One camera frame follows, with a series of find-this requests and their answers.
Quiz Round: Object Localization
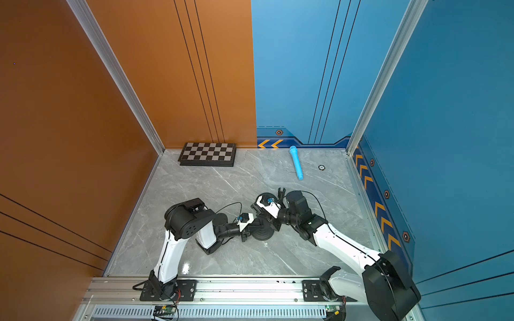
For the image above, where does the black round stand base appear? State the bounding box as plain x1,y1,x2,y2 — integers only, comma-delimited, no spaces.
251,225,274,241

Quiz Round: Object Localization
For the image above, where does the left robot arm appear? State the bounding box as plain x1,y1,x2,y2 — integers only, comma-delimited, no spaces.
149,198,258,301

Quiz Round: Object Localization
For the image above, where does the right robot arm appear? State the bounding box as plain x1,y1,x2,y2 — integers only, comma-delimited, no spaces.
252,189,422,320

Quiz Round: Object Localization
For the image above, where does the light blue toy microphone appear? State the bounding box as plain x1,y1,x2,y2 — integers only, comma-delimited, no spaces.
289,146,304,181

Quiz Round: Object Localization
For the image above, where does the black white checkerboard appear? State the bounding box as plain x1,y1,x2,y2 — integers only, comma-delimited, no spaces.
178,143,237,167

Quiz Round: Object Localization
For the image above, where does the right green circuit board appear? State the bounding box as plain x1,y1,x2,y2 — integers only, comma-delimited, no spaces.
325,303,347,320

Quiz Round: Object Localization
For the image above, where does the green circuit board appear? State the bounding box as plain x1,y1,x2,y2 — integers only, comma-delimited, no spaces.
325,303,347,320
153,305,177,319

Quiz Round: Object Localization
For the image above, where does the left green circuit board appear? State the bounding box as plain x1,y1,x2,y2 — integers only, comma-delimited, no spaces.
153,305,177,319

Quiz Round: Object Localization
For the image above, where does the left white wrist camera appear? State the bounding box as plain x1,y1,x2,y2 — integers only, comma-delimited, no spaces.
237,213,254,233

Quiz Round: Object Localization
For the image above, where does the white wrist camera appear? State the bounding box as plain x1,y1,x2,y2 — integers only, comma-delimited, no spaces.
237,213,254,233
256,193,281,219

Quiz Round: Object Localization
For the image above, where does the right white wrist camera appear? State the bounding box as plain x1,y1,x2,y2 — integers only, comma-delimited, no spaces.
256,193,281,219

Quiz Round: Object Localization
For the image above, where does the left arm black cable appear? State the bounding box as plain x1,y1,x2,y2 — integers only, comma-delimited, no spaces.
214,201,244,219

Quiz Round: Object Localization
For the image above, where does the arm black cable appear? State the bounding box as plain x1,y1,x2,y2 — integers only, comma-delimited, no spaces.
214,201,244,219
300,190,380,266

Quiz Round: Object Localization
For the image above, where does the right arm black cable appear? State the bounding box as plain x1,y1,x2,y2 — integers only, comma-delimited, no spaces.
300,190,380,266

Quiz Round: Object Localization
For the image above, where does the aluminium rail frame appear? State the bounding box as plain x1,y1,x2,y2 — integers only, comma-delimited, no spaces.
71,276,426,321

